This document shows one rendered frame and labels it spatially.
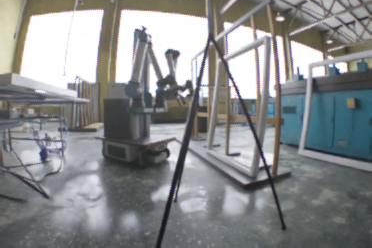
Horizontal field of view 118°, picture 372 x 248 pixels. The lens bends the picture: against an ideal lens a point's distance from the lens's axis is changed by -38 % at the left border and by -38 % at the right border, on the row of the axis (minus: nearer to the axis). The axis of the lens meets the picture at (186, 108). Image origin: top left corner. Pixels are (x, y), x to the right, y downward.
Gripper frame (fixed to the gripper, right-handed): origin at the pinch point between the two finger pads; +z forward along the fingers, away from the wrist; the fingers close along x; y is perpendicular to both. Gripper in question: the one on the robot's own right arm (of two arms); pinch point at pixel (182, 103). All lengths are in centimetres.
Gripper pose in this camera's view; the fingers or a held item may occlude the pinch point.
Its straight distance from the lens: 185.7
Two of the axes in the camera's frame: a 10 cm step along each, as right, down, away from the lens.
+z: 4.1, 9.1, -0.1
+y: -8.6, 4.0, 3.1
